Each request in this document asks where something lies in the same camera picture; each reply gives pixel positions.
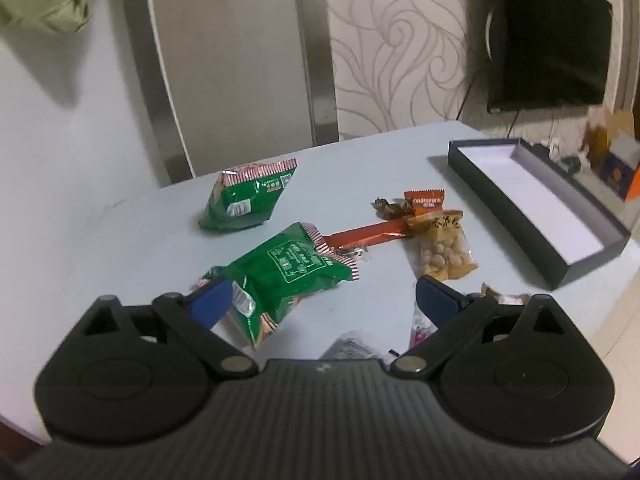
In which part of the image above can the orange and blue carton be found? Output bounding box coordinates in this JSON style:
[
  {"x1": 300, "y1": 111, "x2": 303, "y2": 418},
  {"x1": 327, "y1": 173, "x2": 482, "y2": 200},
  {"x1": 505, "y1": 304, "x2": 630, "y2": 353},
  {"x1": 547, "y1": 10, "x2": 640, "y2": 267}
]
[{"x1": 599, "y1": 109, "x2": 640, "y2": 204}]

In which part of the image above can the torn green snack bag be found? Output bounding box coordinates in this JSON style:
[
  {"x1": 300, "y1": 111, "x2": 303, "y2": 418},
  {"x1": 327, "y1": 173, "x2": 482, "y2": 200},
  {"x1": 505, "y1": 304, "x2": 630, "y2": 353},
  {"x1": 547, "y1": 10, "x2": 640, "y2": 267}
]
[{"x1": 198, "y1": 158, "x2": 299, "y2": 234}]

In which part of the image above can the yellow-brown pastry packet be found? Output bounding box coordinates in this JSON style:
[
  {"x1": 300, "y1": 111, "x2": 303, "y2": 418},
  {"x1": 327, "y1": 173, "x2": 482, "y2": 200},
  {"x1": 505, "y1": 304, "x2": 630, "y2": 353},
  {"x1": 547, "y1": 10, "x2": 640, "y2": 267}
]
[{"x1": 479, "y1": 282, "x2": 532, "y2": 307}]

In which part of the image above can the clear peanut packet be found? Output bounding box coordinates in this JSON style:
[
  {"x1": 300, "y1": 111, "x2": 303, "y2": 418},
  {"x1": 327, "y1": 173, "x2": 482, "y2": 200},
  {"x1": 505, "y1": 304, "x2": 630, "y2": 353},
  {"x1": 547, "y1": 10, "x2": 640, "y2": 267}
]
[{"x1": 405, "y1": 209, "x2": 479, "y2": 282}]

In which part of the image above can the brown candy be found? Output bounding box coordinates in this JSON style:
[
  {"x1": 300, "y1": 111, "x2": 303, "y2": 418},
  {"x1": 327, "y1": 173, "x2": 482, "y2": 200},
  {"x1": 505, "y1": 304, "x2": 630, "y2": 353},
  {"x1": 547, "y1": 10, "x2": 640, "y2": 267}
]
[{"x1": 370, "y1": 197, "x2": 407, "y2": 220}]

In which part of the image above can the silver framed door panel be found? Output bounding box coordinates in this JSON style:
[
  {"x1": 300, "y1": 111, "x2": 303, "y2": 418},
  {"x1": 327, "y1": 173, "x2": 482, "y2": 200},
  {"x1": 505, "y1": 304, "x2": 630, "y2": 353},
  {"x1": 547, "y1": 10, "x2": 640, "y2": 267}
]
[{"x1": 141, "y1": 0, "x2": 340, "y2": 183}]

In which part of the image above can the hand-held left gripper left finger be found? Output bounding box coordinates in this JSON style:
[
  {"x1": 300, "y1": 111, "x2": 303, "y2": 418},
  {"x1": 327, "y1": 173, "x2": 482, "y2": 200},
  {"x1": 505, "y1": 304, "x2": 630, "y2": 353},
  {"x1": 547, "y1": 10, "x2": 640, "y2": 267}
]
[{"x1": 64, "y1": 279, "x2": 259, "y2": 379}]

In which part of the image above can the clear grey snack packet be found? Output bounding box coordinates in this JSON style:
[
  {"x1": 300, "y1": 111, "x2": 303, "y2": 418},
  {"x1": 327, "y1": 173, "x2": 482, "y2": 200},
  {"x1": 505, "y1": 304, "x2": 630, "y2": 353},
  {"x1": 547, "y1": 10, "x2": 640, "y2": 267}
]
[{"x1": 324, "y1": 330, "x2": 398, "y2": 362}]

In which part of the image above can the black wall television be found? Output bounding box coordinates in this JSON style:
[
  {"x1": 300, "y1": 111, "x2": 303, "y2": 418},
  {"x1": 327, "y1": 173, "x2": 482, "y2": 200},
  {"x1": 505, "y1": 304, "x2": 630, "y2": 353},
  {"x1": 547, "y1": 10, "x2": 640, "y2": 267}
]
[{"x1": 486, "y1": 0, "x2": 614, "y2": 115}]

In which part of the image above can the black box white inside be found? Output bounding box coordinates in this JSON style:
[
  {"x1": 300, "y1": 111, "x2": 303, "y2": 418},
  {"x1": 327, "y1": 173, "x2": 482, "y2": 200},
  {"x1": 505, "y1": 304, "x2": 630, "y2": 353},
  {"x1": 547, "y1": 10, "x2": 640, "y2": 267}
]
[{"x1": 447, "y1": 138, "x2": 631, "y2": 291}]

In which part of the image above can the square orange snack packet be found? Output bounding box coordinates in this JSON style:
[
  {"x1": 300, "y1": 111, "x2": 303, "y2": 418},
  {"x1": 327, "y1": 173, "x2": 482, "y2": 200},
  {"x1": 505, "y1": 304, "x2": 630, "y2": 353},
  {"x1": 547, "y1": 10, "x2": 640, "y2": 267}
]
[{"x1": 403, "y1": 188, "x2": 447, "y2": 219}]

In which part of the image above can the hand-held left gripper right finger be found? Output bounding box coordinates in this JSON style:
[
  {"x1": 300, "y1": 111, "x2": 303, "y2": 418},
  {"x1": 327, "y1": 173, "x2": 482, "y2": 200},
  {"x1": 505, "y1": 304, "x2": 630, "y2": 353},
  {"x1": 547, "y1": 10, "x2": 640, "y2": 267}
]
[{"x1": 390, "y1": 275, "x2": 582, "y2": 378}]

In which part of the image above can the long orange stick packet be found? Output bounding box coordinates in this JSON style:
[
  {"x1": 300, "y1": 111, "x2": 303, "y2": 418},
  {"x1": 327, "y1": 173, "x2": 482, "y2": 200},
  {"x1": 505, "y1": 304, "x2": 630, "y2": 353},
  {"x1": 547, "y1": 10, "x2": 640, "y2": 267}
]
[{"x1": 321, "y1": 217, "x2": 417, "y2": 255}]

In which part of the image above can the pink candy packet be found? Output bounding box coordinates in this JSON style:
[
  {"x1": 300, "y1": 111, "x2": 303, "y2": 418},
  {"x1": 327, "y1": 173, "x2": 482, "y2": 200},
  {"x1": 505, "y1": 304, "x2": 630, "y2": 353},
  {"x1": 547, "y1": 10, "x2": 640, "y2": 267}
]
[{"x1": 409, "y1": 309, "x2": 439, "y2": 352}]

